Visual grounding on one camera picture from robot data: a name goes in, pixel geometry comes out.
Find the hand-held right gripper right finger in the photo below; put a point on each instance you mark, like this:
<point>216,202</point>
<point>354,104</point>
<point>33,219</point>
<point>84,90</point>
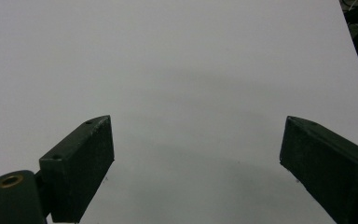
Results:
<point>329,165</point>

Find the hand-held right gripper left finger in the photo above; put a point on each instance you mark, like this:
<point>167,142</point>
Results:
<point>77,174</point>

